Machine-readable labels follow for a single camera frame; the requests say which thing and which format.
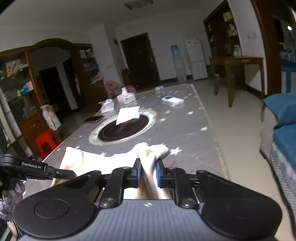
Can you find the glass jar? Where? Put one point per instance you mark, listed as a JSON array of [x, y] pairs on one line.
[[237, 50]]

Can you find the white refrigerator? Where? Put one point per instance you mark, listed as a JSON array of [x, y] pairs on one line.
[[195, 59]]

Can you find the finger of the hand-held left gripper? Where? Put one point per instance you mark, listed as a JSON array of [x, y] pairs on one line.
[[62, 173]]

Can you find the small clear packet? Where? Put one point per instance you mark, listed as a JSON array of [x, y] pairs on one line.
[[159, 88]]

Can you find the polka-dot play tent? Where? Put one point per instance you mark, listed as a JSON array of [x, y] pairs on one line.
[[113, 89]]

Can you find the black smartphone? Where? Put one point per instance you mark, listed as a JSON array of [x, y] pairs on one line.
[[93, 119]]

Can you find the round black induction cooktop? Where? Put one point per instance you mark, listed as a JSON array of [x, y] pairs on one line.
[[129, 131]]

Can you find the cream garment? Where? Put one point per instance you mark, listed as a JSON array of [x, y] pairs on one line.
[[111, 160]]

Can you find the person's left hand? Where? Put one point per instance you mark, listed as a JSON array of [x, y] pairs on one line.
[[10, 204]]

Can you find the printed paper sack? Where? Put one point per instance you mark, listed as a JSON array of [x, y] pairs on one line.
[[52, 118]]

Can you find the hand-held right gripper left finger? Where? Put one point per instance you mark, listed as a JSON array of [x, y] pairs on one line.
[[138, 173]]

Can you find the grey star-print tablecloth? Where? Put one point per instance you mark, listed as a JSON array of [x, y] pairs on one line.
[[185, 129]]

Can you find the crumpled white tissue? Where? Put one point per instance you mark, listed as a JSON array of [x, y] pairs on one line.
[[128, 114]]

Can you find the wooden side table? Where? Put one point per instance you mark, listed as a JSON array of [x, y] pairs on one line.
[[235, 62]]

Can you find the water dispenser with blue bottle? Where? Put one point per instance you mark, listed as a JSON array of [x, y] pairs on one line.
[[178, 62]]

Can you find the blue cushioned chair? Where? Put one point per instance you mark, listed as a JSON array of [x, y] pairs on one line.
[[284, 111]]

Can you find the wooden wall shelf unit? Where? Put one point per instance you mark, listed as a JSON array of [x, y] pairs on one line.
[[222, 27]]

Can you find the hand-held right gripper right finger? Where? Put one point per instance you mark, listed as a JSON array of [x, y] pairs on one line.
[[158, 173]]

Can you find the tall wooden shelf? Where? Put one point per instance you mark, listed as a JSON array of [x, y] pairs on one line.
[[89, 76]]

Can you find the red plastic stool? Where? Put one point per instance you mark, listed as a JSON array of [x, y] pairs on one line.
[[47, 143]]

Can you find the pink hanging cloth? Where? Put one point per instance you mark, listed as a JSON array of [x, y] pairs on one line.
[[77, 83]]

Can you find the dark wooden door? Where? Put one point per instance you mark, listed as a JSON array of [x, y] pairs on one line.
[[140, 60]]

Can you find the wooden glass display cabinet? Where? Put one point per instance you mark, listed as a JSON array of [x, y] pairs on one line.
[[23, 92]]

